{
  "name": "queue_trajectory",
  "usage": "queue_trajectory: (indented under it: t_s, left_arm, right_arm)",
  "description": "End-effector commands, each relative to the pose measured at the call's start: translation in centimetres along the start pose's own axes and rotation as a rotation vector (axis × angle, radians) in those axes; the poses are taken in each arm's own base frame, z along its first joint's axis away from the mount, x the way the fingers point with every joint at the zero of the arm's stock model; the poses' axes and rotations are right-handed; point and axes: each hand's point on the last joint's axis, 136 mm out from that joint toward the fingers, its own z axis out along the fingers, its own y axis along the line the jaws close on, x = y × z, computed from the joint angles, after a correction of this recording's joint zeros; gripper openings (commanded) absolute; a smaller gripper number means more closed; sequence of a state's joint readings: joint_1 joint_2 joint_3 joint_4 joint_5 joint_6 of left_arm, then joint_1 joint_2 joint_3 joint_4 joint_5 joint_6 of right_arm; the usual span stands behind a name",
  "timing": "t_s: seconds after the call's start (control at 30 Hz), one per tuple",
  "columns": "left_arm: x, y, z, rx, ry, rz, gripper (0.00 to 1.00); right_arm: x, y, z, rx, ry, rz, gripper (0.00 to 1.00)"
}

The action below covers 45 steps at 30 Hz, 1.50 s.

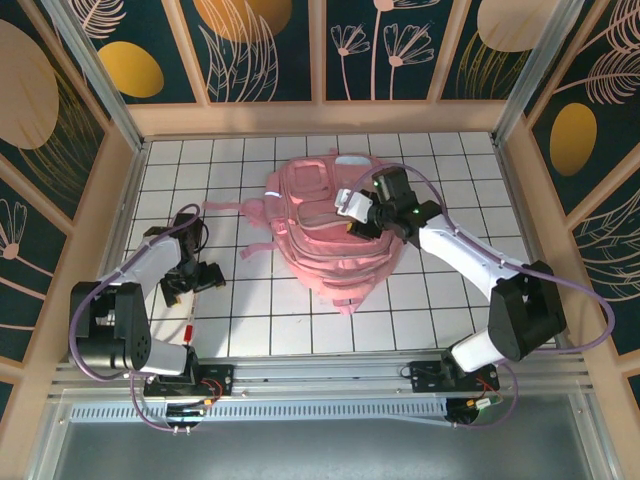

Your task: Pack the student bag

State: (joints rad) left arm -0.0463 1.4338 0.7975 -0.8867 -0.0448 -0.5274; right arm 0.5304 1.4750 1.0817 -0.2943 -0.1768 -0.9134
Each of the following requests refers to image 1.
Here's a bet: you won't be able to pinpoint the pink backpack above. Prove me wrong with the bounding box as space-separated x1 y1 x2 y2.
202 148 407 316

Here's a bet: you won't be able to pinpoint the white pen with red cap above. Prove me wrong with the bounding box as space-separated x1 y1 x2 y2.
184 292 200 346

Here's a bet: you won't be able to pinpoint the dark side panel pink flower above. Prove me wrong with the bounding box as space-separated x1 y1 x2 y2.
0 177 70 362

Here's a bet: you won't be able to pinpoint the dark panel with pink flowers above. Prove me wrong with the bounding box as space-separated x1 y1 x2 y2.
324 0 445 104

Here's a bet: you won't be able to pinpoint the dark panel with beige circle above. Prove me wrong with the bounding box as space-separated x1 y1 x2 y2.
438 0 551 102

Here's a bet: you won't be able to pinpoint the dark panel orange circle leaves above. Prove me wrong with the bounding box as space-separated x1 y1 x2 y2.
179 0 315 105

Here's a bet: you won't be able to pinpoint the grey metal shelf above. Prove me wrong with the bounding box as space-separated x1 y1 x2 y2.
27 389 619 480

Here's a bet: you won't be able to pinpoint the dark panel with yellow oval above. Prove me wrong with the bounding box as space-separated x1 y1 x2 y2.
69 0 201 106

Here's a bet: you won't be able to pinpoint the dark side panel yellow oval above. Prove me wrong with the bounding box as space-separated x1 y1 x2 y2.
524 0 640 217

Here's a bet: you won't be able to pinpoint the dark side panel beige circle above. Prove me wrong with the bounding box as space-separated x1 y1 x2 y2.
0 0 110 222

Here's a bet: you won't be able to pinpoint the dark side panel pink leaves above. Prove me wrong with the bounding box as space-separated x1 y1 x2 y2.
571 187 640 357

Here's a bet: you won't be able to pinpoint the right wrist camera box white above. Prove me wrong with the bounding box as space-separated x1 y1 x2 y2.
333 187 375 225

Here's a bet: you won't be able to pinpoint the aluminium side rail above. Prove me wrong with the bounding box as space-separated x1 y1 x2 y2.
79 142 149 362
497 137 574 354

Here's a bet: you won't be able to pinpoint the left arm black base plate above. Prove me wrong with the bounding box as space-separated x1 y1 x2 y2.
143 363 235 397

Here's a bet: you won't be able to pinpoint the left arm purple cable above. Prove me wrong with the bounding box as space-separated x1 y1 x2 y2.
69 203 209 432

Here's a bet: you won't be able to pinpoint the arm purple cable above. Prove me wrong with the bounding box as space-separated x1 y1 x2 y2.
349 163 615 431
69 203 209 432

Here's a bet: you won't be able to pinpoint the aluminium front rail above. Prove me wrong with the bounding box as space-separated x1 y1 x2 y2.
49 357 599 401

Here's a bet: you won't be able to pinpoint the grey slotted cable duct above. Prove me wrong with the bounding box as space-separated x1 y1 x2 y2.
69 402 451 427

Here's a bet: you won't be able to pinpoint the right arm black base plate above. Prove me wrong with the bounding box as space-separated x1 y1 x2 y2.
409 359 500 394

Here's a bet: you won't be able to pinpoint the aluminium corner post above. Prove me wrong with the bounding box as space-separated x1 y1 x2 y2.
42 0 147 151
492 0 586 144

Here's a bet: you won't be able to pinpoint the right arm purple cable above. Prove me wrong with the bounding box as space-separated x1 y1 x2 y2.
349 163 615 431

